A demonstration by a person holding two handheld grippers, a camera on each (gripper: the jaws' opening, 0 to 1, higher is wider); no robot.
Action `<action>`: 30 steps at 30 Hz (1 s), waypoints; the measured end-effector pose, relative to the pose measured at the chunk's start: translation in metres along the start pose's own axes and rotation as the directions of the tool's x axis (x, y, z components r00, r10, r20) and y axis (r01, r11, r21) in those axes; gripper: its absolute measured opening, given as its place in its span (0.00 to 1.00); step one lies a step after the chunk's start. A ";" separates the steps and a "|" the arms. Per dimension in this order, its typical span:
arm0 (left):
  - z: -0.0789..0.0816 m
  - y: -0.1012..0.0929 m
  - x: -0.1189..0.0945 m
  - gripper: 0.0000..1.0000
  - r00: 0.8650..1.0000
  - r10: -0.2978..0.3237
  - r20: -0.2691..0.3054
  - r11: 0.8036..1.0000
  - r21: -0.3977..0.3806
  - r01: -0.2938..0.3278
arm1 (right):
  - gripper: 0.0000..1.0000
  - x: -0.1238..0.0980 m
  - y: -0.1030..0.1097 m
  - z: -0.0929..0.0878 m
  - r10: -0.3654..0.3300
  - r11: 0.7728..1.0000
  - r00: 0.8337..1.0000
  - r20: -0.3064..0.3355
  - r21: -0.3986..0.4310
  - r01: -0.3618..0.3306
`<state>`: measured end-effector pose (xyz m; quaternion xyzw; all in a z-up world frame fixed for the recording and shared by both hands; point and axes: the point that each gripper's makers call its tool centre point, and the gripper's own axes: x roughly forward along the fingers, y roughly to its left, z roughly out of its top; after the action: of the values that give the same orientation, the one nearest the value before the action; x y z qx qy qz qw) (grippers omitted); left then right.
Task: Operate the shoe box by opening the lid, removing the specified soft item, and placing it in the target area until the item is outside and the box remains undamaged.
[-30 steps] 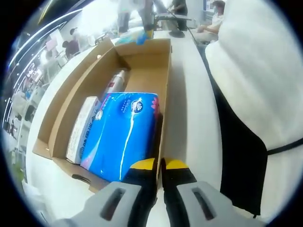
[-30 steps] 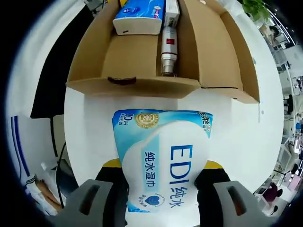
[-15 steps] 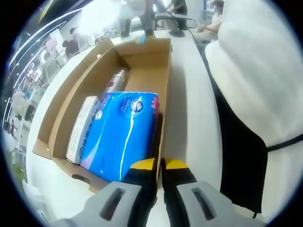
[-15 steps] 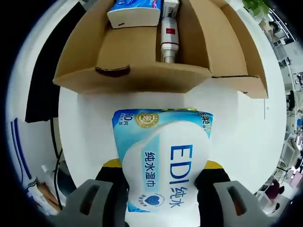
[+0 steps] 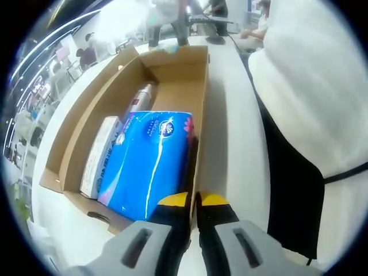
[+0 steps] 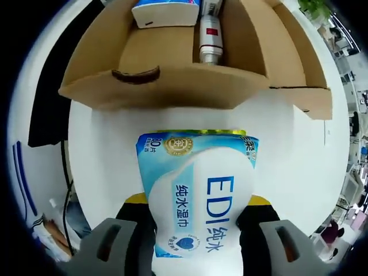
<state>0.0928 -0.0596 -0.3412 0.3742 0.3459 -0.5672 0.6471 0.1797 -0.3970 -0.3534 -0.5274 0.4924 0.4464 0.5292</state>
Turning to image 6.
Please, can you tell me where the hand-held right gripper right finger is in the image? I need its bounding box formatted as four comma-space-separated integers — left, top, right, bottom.
235, 195, 325, 276

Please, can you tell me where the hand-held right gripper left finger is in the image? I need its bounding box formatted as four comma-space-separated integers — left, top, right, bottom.
66, 193, 158, 276

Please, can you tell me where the wet wipes pack soft item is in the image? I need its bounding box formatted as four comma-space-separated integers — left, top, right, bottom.
135, 129, 260, 259

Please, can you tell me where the brown cardboard shoe box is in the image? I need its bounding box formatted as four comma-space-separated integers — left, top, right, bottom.
58, 0, 333, 121

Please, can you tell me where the white spray can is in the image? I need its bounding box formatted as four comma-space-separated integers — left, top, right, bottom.
199, 14, 224, 66

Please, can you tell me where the blue tissue pack soft item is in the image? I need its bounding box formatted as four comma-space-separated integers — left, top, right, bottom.
131, 0, 202, 29

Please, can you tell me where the person's white shoe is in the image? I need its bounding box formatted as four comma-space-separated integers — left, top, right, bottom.
31, 212, 72, 255

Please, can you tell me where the person's blue jeans leg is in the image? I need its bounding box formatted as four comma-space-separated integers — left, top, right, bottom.
66, 201, 91, 239

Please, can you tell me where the pink monitor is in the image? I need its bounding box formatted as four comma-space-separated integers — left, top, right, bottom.
352, 208, 368, 228

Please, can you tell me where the green potted plant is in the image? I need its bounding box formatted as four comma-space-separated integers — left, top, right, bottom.
298, 0, 331, 21

